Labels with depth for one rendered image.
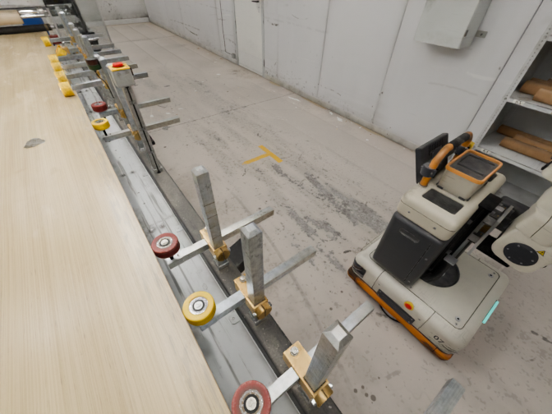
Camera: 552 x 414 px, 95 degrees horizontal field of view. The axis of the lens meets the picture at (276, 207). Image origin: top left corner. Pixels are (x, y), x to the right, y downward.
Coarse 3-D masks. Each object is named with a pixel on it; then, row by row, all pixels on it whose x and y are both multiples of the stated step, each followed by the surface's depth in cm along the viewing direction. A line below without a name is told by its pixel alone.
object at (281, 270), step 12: (300, 252) 87; (312, 252) 87; (288, 264) 84; (300, 264) 87; (264, 276) 80; (276, 276) 80; (264, 288) 80; (228, 300) 75; (240, 300) 75; (216, 312) 72; (228, 312) 74; (204, 324) 69
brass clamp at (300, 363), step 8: (296, 344) 66; (288, 352) 64; (304, 352) 64; (288, 360) 63; (296, 360) 63; (304, 360) 63; (296, 368) 62; (304, 368) 62; (304, 376) 61; (304, 384) 60; (328, 384) 61; (312, 392) 58; (320, 392) 59; (328, 392) 59; (312, 400) 59; (320, 400) 58
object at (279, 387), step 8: (368, 304) 75; (352, 312) 73; (360, 312) 73; (368, 312) 73; (344, 320) 71; (352, 320) 71; (360, 320) 71; (352, 328) 70; (312, 352) 65; (280, 376) 61; (288, 376) 61; (296, 376) 61; (272, 384) 60; (280, 384) 60; (288, 384) 60; (272, 392) 59; (280, 392) 59; (272, 400) 58
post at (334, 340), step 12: (336, 324) 40; (324, 336) 40; (336, 336) 39; (348, 336) 39; (324, 348) 42; (336, 348) 38; (312, 360) 50; (324, 360) 44; (336, 360) 44; (312, 372) 53; (324, 372) 47; (312, 384) 57
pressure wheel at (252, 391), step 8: (248, 384) 53; (256, 384) 53; (240, 392) 52; (248, 392) 52; (256, 392) 52; (264, 392) 52; (232, 400) 51; (240, 400) 51; (248, 400) 51; (256, 400) 51; (264, 400) 51; (232, 408) 50; (240, 408) 50; (248, 408) 50; (256, 408) 50; (264, 408) 50
